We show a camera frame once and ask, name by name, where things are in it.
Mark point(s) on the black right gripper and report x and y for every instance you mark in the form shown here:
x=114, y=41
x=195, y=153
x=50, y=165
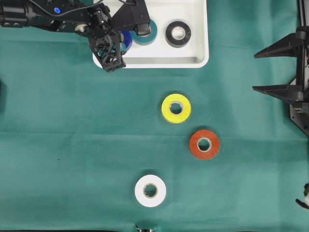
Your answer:
x=292, y=45

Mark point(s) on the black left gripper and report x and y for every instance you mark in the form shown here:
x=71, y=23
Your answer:
x=106, y=43

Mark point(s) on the blue tape roll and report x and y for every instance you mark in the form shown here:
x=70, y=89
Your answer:
x=127, y=39

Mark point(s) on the teal tape roll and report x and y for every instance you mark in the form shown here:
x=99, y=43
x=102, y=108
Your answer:
x=147, y=39

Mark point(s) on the black tape roll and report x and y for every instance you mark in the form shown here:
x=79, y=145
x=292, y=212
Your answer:
x=178, y=34

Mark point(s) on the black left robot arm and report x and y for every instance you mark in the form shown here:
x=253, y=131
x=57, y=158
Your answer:
x=70, y=16

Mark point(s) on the white plastic case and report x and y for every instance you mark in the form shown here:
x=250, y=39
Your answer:
x=159, y=54

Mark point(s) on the yellow tape roll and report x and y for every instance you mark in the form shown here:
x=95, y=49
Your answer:
x=176, y=108

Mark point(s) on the orange tape roll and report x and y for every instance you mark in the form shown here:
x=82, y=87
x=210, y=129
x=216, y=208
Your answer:
x=211, y=138

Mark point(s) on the white tape roll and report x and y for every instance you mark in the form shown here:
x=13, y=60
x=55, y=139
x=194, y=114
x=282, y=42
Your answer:
x=159, y=196

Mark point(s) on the green table cloth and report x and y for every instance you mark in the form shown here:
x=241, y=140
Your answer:
x=75, y=139

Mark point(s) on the white black clip object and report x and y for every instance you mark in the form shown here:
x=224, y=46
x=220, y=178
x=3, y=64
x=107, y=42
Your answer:
x=305, y=202

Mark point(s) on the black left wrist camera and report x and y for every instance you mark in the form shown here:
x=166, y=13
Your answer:
x=132, y=16

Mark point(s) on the metal camera stand bottom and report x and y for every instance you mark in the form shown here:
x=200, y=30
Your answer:
x=141, y=229

